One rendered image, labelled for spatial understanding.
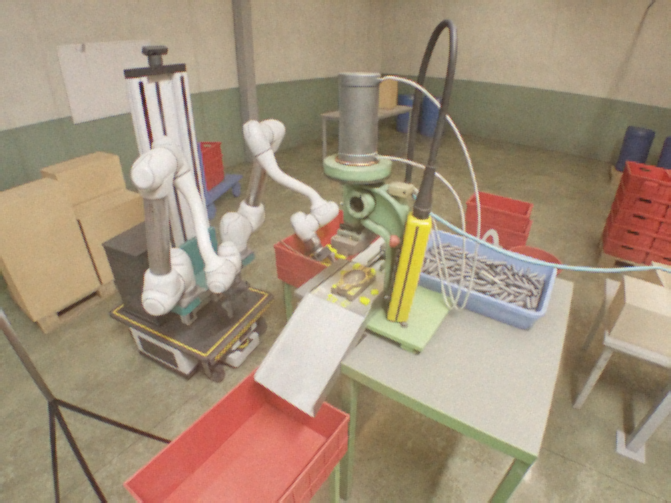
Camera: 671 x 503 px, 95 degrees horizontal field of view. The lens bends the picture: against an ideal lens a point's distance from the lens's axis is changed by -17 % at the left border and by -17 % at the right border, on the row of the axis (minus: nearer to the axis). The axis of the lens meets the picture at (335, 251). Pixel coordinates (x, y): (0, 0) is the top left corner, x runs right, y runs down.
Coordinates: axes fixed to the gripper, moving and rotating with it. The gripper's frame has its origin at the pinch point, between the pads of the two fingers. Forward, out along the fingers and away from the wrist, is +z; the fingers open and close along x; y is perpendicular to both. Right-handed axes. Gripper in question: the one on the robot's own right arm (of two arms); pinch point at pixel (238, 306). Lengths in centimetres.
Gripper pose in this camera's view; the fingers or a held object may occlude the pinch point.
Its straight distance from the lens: 199.9
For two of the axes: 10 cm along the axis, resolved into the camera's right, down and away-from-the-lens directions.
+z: 0.0, 8.7, 5.0
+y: -9.1, -2.1, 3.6
